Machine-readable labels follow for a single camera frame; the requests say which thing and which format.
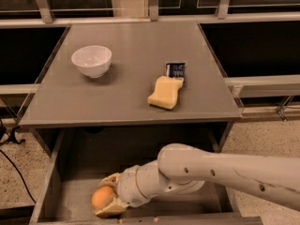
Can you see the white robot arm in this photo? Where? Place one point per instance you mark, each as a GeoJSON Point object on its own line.
{"type": "Point", "coordinates": [182, 169]}

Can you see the dark blue snack packet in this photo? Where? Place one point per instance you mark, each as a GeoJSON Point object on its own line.
{"type": "Point", "coordinates": [175, 72]}

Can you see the orange fruit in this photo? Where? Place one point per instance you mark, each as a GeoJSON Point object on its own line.
{"type": "Point", "coordinates": [100, 196]}

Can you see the yellow sponge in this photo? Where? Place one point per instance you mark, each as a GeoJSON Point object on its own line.
{"type": "Point", "coordinates": [165, 94]}

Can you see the metal railing frame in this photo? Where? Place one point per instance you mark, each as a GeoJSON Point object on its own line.
{"type": "Point", "coordinates": [33, 31]}

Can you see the white ceramic bowl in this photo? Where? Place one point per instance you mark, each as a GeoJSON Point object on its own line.
{"type": "Point", "coordinates": [92, 61]}

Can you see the grey counter cabinet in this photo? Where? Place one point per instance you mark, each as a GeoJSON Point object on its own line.
{"type": "Point", "coordinates": [111, 113]}

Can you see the open grey top drawer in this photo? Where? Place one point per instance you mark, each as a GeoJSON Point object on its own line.
{"type": "Point", "coordinates": [80, 159]}

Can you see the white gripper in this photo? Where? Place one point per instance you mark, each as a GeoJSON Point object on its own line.
{"type": "Point", "coordinates": [127, 187]}

